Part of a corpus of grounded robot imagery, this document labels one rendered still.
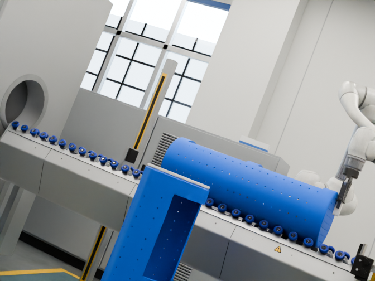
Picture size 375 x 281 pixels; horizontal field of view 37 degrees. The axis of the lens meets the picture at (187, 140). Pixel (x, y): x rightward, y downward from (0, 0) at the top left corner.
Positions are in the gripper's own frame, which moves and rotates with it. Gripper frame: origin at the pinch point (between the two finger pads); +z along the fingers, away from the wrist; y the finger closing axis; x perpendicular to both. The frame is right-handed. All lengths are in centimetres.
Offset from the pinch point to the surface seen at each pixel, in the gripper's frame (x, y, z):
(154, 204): 53, -79, 27
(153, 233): 49, -78, 37
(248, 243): 30.9, -15.6, 30.8
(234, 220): 41.8, -13.2, 23.2
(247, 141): 108, 150, -33
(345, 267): -14.0, -13.5, 23.9
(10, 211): 184, 3, 70
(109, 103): 229, 127, -24
